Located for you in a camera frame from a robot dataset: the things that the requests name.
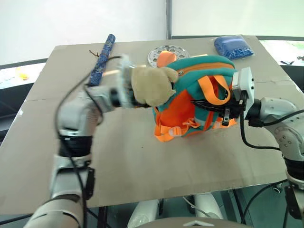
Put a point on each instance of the yellow paper note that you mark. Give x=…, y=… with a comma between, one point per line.
x=199, y=55

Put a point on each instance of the silver round plate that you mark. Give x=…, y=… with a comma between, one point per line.
x=155, y=55

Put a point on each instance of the small brown twig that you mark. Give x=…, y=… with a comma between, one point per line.
x=94, y=53

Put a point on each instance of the small yellow object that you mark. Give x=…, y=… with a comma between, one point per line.
x=23, y=75

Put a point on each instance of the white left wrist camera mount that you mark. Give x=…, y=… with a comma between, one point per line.
x=126, y=71

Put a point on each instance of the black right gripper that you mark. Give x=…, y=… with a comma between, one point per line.
x=234, y=110

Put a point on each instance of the brown cardboard sheet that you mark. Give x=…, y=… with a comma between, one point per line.
x=133, y=161

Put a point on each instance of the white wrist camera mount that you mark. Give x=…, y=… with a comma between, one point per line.
x=126, y=71
x=245, y=83

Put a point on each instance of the beige plush teddy bear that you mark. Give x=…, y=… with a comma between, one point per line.
x=152, y=86

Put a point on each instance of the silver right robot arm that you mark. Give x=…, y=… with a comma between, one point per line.
x=285, y=128

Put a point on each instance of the orange and teal backpack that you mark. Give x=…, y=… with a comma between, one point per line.
x=180, y=104

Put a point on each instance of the blue patterned tube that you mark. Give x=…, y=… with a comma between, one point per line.
x=103, y=59

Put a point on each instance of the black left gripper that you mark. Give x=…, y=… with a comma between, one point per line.
x=132, y=95

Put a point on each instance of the grey window post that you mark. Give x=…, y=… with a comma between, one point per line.
x=169, y=19

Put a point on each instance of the white rounded robot leg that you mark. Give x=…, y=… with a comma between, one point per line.
x=209, y=205
x=143, y=213

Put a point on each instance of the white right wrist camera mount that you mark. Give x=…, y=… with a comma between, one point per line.
x=245, y=83

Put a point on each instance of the blue bead bag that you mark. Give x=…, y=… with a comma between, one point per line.
x=234, y=47

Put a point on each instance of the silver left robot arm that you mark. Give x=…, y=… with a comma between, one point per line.
x=71, y=114

